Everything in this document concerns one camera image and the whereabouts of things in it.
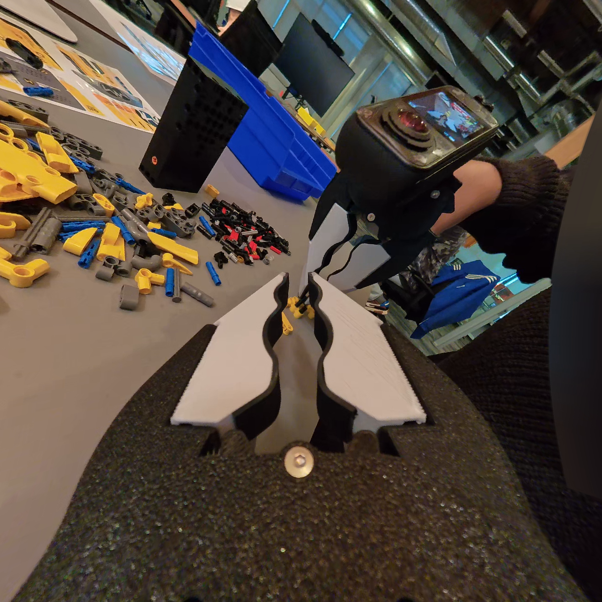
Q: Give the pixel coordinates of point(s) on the wooden beam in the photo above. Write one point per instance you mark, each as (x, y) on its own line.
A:
(564, 146)

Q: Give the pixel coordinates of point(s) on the black cross connector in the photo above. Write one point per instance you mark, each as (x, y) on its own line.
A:
(221, 257)

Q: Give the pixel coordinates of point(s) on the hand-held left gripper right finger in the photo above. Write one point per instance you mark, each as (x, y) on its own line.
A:
(371, 371)

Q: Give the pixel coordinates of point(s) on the person's right forearm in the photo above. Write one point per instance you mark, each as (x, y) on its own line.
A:
(526, 221)

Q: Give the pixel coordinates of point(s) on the blue jacket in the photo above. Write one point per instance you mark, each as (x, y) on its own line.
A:
(456, 291)

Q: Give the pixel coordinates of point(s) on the black monitor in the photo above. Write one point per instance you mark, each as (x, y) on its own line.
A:
(315, 66)

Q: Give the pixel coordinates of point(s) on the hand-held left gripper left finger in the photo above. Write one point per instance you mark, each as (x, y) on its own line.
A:
(225, 376)

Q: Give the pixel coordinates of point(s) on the pile of black red pins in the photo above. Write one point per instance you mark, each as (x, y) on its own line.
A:
(244, 230)

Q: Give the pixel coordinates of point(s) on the pile of yellow grey pieces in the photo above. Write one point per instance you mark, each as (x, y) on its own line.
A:
(70, 211)

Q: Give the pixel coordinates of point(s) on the black square frame piece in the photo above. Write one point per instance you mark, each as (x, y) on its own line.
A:
(193, 209)

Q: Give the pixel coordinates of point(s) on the black perforated box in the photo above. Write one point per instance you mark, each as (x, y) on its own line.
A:
(188, 136)

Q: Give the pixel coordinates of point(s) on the blue connector pin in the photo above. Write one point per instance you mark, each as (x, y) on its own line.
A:
(213, 273)
(38, 91)

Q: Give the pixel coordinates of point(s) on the blue plastic bin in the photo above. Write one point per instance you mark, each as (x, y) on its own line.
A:
(282, 155)

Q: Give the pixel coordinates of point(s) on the yellow box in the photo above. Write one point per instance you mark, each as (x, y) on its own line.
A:
(310, 120)

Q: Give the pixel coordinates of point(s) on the grey block piece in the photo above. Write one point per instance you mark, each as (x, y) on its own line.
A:
(128, 297)

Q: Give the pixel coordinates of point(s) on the grey cylinder pin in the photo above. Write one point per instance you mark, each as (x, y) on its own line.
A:
(197, 295)

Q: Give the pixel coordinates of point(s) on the silver ventilation duct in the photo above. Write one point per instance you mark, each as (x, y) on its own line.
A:
(399, 33)

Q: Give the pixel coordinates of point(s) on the yellow printed instruction sheet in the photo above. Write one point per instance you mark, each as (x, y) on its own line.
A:
(94, 89)

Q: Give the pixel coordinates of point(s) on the person's right hand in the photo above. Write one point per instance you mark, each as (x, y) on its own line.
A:
(477, 186)

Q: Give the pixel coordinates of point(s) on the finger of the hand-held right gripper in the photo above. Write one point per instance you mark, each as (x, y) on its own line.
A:
(362, 265)
(327, 240)

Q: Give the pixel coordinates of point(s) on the black connector pin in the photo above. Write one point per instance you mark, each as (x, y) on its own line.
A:
(306, 304)

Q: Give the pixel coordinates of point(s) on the white rounded board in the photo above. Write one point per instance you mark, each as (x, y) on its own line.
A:
(42, 16)

